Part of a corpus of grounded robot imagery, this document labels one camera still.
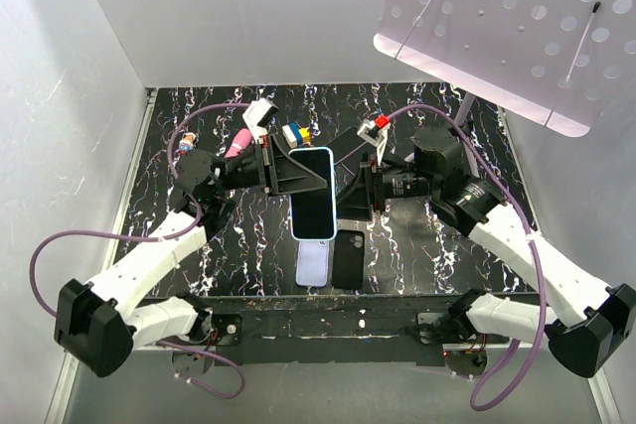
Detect small toy figurine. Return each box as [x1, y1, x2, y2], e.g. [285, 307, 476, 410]
[178, 132, 198, 155]

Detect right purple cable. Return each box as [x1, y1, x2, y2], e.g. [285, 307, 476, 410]
[385, 104, 549, 413]

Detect lilac tripod stand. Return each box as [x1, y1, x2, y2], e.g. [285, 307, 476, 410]
[449, 92, 480, 178]

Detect black phone case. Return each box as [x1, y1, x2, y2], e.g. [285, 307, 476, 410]
[331, 229, 365, 291]

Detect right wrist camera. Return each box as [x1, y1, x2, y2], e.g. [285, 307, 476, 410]
[357, 114, 391, 166]

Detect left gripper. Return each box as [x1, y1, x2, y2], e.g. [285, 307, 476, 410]
[213, 134, 329, 198]

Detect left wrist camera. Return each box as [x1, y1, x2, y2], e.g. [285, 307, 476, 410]
[242, 98, 278, 143]

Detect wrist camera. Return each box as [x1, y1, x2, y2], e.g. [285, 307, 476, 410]
[242, 98, 278, 143]
[357, 114, 391, 166]

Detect lilac phone case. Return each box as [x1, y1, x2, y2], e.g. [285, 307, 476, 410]
[295, 240, 330, 288]

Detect pink marker pen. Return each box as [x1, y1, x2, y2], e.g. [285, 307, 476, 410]
[225, 128, 252, 159]

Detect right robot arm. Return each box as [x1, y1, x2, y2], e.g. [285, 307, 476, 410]
[329, 126, 635, 378]

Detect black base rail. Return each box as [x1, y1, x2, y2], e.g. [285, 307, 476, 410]
[201, 295, 458, 366]

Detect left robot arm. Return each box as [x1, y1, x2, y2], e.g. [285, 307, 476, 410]
[54, 135, 336, 377]

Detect perforated lilac board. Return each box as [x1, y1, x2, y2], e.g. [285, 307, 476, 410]
[373, 0, 635, 137]

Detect coloured building block stack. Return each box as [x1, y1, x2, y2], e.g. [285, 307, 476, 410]
[282, 122, 311, 149]

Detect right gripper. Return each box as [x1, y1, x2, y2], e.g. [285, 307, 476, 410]
[327, 150, 438, 221]

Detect black phone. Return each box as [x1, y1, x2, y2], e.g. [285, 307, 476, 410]
[326, 127, 373, 169]

